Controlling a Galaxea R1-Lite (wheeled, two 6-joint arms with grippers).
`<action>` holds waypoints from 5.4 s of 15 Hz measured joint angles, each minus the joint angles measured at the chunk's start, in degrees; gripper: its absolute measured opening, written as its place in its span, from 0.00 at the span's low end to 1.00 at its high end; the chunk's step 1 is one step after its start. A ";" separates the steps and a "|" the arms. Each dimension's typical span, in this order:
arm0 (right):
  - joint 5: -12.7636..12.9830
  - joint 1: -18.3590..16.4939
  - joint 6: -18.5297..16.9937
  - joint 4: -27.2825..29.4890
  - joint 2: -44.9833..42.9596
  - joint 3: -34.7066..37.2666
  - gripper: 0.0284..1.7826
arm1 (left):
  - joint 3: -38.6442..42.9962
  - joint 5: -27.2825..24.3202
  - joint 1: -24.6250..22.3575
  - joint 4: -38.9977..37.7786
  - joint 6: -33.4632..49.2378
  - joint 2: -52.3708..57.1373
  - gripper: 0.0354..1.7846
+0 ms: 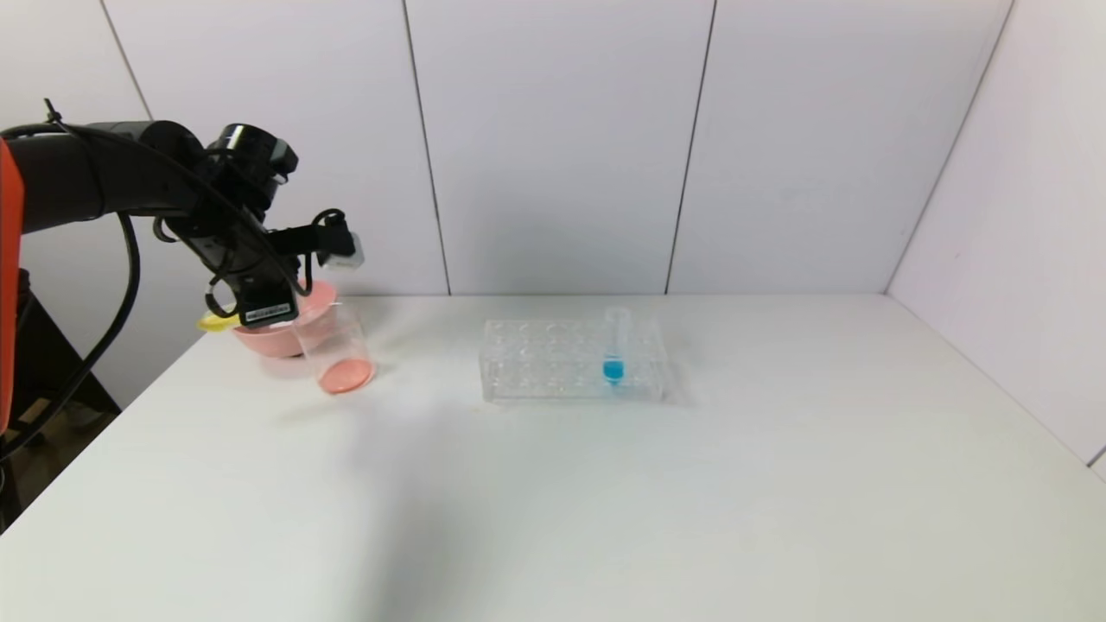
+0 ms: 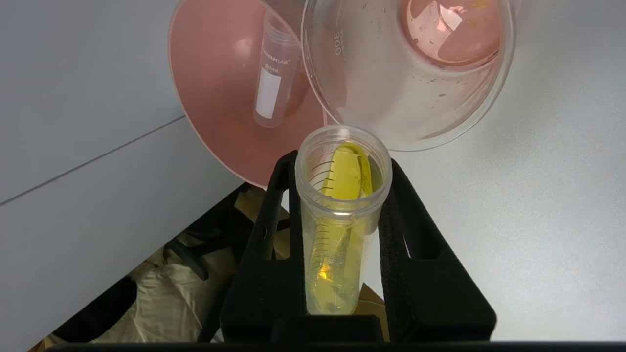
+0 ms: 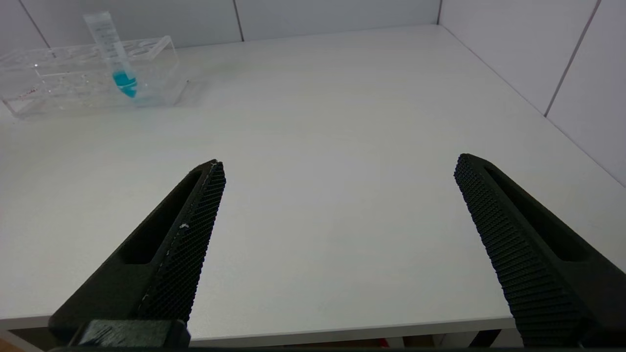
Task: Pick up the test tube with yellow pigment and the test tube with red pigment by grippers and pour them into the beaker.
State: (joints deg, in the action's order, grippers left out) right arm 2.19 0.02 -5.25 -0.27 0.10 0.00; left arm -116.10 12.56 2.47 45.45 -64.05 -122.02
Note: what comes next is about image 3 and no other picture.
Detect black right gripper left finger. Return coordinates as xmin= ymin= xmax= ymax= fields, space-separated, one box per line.
xmin=49 ymin=159 xmax=226 ymax=345

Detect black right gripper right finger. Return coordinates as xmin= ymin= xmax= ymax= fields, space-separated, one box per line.
xmin=454 ymin=154 xmax=626 ymax=345

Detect test tube with blue pigment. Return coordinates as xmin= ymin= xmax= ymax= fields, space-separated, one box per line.
xmin=83 ymin=12 xmax=139 ymax=99

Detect clear plastic test tube rack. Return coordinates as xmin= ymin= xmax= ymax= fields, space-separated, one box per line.
xmin=0 ymin=35 xmax=189 ymax=120

